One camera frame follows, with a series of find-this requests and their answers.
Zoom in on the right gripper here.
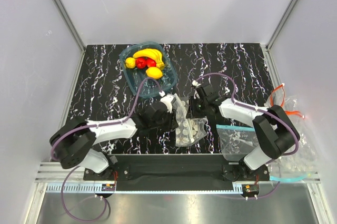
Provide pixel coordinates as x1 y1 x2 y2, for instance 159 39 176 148
185 96 208 119

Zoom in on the white dotted zip bag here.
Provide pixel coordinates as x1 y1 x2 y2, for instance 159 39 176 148
173 94 207 147

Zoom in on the yellow lemon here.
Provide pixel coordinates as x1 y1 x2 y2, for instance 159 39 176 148
145 67 163 79

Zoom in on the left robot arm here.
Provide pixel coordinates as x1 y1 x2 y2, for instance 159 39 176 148
49 101 179 180

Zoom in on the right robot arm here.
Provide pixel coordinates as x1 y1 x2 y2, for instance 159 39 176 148
187 84 300 180

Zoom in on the teal plastic food container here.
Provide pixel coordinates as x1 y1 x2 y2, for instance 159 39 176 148
120 42 177 98

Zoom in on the teal zipper clear bag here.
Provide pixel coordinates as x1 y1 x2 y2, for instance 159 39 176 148
216 125 259 161

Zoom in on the orange zipper clear bag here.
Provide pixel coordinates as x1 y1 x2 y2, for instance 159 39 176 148
264 83 305 119

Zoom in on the red tomato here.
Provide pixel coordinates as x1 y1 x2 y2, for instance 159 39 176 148
146 58 156 68

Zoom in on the red pepper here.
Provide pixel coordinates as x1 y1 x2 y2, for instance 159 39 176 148
135 57 147 69

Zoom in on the small yellow fruit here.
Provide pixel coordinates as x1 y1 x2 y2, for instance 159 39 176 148
125 57 136 69

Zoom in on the yellow banana bunch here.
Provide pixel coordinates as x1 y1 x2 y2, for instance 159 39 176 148
133 48 165 70

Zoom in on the pile of clear bags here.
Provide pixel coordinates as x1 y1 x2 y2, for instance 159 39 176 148
268 117 319 183

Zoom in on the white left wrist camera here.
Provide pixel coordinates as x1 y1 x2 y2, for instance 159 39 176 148
159 91 175 113

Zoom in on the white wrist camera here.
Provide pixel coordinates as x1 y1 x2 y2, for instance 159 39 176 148
159 91 175 113
192 80 203 100

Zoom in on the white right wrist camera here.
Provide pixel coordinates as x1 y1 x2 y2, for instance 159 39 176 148
192 80 203 100

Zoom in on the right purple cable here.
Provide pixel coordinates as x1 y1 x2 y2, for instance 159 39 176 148
192 73 301 200

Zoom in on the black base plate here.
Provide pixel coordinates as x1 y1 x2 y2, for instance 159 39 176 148
83 154 270 186

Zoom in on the slotted cable duct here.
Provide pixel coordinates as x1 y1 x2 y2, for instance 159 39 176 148
47 182 244 194

